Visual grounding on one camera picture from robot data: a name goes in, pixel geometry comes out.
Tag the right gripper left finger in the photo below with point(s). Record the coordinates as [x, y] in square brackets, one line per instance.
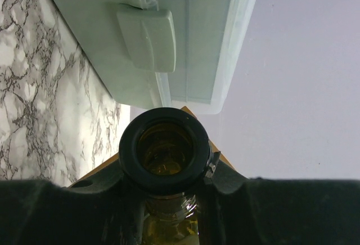
[93, 211]

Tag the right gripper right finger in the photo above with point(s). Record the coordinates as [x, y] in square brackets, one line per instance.
[237, 210]

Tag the dark green wine bottle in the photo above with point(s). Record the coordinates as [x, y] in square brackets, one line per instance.
[171, 219]

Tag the wooden wine rack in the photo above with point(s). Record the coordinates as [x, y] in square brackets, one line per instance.
[166, 151]

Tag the translucent green storage box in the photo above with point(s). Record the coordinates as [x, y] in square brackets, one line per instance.
[162, 53]

